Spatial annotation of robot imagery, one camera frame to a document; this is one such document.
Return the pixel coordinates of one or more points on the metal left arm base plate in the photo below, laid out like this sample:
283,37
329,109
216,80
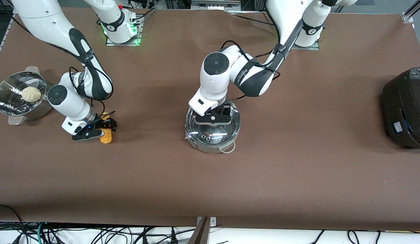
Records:
315,47

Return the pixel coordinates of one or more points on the aluminium frame profile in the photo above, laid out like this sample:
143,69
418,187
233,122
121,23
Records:
411,12

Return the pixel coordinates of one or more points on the black rice cooker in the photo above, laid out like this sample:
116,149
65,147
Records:
408,112

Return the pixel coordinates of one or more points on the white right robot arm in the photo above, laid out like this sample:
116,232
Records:
44,20

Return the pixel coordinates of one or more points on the white steamed bun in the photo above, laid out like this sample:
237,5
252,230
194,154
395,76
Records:
31,94

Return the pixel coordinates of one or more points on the small metal table bracket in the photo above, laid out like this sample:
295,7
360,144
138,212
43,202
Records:
213,221

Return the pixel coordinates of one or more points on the pale green steel pot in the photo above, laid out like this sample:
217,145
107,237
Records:
205,149

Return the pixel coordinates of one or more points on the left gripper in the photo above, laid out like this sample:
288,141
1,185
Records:
225,110

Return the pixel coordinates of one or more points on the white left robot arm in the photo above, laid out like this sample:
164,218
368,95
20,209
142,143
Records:
213,78

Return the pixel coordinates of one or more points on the steel steamer pot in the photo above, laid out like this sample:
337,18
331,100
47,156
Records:
44,106

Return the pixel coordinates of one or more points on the brown table cover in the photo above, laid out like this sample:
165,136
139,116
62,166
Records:
298,169

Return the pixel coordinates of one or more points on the yellow corn cob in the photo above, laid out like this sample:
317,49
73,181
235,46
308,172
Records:
106,138

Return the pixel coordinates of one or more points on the round glass pot lid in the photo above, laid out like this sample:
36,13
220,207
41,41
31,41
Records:
227,130

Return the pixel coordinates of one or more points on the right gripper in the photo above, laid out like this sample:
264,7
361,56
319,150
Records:
102,123

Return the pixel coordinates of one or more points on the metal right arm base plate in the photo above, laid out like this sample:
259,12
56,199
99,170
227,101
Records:
137,35

